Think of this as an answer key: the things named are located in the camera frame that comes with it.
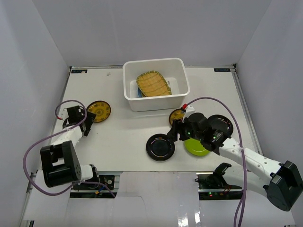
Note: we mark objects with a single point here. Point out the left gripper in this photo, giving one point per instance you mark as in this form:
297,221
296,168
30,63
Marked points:
87,124

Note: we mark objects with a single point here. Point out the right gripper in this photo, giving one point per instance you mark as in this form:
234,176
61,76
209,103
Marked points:
173,133

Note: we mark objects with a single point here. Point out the yellow patterned plate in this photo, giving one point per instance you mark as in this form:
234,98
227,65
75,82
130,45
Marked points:
177,114
101,109

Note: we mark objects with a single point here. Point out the lime green plate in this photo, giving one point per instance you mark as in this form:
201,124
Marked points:
195,148

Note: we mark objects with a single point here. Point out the black plate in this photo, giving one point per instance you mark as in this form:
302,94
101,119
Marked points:
160,147

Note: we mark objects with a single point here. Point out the blue plate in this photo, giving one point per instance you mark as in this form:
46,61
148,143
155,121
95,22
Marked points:
139,93

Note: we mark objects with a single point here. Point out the fan-shaped bamboo woven tray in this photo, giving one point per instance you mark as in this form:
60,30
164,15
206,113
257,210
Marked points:
152,83

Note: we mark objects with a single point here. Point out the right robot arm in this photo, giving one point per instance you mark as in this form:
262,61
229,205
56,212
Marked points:
280,182

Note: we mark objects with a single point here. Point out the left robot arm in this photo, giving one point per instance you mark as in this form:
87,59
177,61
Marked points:
59,160

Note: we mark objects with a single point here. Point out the white plastic bin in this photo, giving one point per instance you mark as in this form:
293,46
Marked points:
174,73

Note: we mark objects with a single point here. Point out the black glossy bowl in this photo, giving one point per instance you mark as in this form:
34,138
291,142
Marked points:
222,123

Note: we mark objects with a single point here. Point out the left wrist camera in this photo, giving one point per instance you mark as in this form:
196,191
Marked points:
63,115

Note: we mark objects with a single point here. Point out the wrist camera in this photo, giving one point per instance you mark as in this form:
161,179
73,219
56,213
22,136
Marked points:
187,110
63,115

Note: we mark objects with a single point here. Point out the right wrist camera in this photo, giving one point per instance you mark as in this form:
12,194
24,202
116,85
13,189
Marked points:
187,110

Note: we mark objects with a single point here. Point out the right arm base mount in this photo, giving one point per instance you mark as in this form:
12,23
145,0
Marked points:
213,187

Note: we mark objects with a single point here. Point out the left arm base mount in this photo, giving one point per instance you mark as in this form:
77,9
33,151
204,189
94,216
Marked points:
102,187

